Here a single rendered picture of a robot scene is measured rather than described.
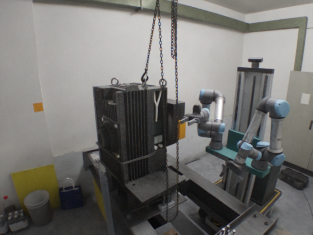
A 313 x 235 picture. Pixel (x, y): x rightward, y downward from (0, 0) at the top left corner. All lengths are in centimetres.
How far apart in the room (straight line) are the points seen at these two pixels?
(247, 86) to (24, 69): 229
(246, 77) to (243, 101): 24
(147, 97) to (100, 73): 120
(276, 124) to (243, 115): 54
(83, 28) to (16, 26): 69
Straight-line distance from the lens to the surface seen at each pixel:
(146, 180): 151
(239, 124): 199
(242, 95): 191
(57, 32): 236
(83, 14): 245
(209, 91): 173
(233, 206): 174
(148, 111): 135
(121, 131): 126
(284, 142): 386
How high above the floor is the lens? 178
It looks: 16 degrees down
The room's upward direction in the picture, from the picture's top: straight up
